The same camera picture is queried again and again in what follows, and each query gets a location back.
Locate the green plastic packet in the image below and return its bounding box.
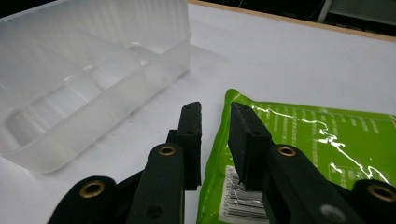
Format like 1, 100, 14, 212
195, 88, 396, 224

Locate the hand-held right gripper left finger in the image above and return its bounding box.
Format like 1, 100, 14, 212
166, 101, 203, 191

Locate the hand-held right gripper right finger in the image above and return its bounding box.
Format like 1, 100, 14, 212
227, 102, 276, 192

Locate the translucent plastic storage box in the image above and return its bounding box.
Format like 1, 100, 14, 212
0, 0, 192, 175

